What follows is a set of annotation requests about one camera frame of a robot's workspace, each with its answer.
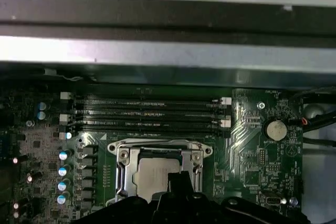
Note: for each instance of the green motherboard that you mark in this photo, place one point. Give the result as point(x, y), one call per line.
point(236, 161)

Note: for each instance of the small cylindrical capacitor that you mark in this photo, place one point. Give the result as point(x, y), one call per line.
point(29, 178)
point(61, 199)
point(16, 159)
point(64, 154)
point(42, 115)
point(62, 186)
point(43, 106)
point(63, 171)

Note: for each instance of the internal USB port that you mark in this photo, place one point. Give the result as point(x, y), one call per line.
point(273, 201)

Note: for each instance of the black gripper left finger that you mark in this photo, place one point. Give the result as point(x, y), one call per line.
point(126, 212)

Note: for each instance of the silver CPU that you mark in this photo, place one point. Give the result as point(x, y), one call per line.
point(152, 176)

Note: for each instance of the black PC case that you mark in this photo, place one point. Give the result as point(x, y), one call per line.
point(157, 11)

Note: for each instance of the round coin battery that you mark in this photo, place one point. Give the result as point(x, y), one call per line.
point(275, 129)

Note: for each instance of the black RAM slot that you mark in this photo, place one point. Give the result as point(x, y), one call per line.
point(157, 124)
point(131, 113)
point(157, 132)
point(157, 102)

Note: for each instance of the CPU socket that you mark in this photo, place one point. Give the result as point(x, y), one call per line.
point(162, 141)

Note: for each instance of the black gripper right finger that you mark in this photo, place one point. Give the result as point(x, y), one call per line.
point(249, 214)

